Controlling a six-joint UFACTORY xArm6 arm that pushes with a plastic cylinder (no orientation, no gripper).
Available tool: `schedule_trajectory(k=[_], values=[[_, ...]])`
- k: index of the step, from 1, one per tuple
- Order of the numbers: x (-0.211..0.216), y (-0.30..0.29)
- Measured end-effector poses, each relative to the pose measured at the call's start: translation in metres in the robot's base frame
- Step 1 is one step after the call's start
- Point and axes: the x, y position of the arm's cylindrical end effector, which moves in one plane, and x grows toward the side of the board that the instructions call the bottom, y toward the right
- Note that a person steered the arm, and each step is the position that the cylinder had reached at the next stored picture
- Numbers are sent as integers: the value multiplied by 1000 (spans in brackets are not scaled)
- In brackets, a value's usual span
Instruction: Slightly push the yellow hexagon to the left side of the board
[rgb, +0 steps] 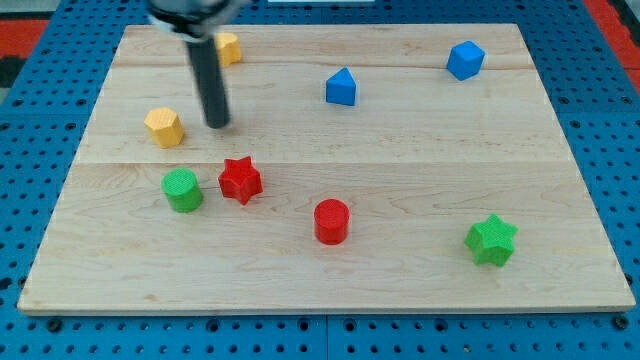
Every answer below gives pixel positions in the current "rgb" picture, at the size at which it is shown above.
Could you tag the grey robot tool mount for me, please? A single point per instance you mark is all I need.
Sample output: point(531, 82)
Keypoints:
point(192, 20)

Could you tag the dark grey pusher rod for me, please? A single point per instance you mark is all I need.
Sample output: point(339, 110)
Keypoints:
point(209, 81)

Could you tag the yellow hexagon block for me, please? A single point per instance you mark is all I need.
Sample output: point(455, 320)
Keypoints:
point(164, 127)

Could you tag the light wooden board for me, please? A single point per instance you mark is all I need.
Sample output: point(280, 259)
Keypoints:
point(418, 159)

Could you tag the yellow block at top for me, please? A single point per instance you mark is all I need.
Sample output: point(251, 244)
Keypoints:
point(228, 48)

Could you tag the red star block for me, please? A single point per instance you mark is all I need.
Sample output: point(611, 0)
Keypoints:
point(240, 180)

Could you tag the blue triangle block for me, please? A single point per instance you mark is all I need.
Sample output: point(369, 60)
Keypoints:
point(341, 88)

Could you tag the green cylinder block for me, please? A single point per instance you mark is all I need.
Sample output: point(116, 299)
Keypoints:
point(181, 188)

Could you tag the red cylinder block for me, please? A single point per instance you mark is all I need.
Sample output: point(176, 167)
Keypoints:
point(331, 221)

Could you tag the blue cube block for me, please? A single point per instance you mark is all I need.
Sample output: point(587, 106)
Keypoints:
point(465, 60)

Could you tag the green star block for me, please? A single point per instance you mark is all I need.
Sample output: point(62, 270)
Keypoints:
point(491, 241)

